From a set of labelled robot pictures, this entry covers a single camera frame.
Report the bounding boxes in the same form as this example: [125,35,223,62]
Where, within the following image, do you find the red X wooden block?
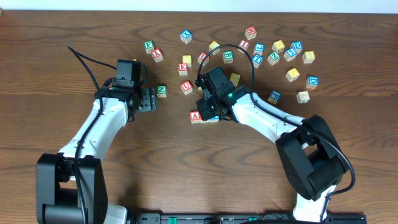
[150,49,164,63]

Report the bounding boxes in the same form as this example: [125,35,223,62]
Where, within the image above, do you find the blue 2 wooden block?
[209,116,220,123]

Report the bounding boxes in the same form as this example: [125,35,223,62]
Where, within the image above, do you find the blue 5 wooden block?
[284,48,297,62]

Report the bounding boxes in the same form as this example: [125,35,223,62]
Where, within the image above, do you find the yellow block upper middle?
[208,40,220,55]

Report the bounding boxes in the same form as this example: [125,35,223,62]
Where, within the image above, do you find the green Z wooden block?
[267,52,280,65]

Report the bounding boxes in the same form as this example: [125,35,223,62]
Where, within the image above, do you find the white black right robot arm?
[195,67,354,223]

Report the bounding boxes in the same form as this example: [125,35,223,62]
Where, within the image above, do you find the red U wooden block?
[180,80,193,95]

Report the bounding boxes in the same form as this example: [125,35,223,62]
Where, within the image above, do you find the blue d block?
[290,41,303,54]
[305,75,319,89]

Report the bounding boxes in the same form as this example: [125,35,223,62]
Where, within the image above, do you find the blue D upper block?
[290,41,303,54]

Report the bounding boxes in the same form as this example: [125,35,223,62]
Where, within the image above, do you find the yellow block upper right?
[272,40,285,54]

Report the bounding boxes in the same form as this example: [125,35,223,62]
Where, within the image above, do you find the blue L wooden block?
[253,43,265,56]

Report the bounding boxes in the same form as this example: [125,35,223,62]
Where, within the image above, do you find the yellow 8 wooden block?
[302,51,316,64]

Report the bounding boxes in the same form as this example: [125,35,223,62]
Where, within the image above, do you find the green N wooden block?
[157,85,167,98]

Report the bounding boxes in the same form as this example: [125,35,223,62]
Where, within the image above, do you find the green F wooden block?
[144,40,155,54]

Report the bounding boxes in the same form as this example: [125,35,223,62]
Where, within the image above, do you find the yellow block centre right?
[229,73,241,87]

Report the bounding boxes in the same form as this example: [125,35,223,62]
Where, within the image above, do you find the blue D lower block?
[305,75,319,89]

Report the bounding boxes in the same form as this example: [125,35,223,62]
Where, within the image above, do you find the blue T wooden block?
[252,54,264,68]

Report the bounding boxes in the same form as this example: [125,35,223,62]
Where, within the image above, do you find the red U block upper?
[198,52,210,67]

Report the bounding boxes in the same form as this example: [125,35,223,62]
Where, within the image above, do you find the blue X wooden block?
[180,29,192,44]

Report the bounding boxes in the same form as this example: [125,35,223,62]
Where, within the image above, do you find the yellow block near E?
[182,55,192,67]

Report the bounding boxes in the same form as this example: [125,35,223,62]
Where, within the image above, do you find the red E wooden block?
[178,63,188,76]

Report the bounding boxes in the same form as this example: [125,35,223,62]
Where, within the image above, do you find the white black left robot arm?
[36,59,156,223]

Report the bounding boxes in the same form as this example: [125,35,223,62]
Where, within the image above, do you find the plain L green 7 block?
[296,91,310,104]

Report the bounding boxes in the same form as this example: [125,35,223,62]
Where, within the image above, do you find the green B wooden block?
[223,50,234,63]

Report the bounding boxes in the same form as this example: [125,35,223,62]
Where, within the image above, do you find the blue P wooden block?
[268,90,282,104]

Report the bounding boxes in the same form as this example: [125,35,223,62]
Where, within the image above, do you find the red A wooden block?
[190,111,202,124]

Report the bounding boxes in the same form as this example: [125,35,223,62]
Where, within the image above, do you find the red H wooden block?
[245,26,257,40]

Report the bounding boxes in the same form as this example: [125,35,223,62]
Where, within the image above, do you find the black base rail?
[124,212,367,224]

